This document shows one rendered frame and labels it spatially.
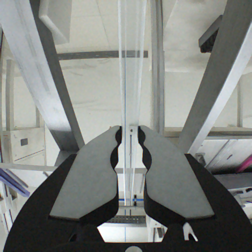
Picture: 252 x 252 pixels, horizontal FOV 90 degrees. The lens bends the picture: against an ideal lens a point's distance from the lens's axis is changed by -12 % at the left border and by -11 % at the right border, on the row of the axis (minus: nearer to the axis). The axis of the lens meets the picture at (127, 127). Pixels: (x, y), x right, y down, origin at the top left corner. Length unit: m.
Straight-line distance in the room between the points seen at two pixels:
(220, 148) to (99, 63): 1.97
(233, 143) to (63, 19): 0.39
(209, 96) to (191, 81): 1.97
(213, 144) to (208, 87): 0.14
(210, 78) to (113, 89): 1.83
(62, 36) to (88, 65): 1.99
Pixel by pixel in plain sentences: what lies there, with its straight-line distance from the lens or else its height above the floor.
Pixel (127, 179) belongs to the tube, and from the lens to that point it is 0.20.
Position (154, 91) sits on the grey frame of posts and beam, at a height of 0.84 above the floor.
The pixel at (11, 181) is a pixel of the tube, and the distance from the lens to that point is 0.33.
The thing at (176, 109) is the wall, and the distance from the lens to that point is 2.09.
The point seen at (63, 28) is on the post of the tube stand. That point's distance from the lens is 0.21.
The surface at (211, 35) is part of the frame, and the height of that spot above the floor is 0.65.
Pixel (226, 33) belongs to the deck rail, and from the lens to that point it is 0.24.
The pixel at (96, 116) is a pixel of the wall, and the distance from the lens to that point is 2.03.
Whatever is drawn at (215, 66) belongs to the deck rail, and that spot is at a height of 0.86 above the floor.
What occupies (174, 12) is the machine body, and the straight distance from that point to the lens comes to 0.53.
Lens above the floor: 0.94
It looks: 4 degrees up
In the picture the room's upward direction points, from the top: 180 degrees counter-clockwise
